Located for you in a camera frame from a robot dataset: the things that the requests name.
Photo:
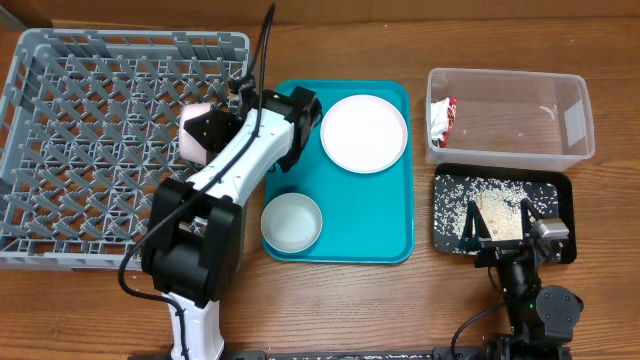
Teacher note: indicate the clear plastic bin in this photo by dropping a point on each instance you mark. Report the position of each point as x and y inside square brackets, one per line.
[519, 119]

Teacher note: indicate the black waste tray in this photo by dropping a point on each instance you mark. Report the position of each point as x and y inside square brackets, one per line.
[568, 248]

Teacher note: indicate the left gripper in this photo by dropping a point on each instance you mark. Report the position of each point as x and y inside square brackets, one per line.
[221, 126]

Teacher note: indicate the red snack wrapper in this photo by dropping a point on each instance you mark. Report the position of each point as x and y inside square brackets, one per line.
[442, 120]

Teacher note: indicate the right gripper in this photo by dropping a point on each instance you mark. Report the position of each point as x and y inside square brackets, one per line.
[495, 254]

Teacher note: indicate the spilled rice grains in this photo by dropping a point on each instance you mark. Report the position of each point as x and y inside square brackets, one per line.
[497, 200]

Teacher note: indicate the teal serving tray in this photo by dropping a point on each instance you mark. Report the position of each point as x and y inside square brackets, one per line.
[367, 219]

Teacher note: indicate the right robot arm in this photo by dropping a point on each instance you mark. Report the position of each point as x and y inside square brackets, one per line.
[542, 318]

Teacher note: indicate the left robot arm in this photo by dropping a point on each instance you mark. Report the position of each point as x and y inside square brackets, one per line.
[196, 226]

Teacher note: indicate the grey plastic dish rack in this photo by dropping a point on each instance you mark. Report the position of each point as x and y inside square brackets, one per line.
[89, 128]

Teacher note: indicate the large white plate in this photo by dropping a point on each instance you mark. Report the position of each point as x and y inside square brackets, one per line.
[364, 134]

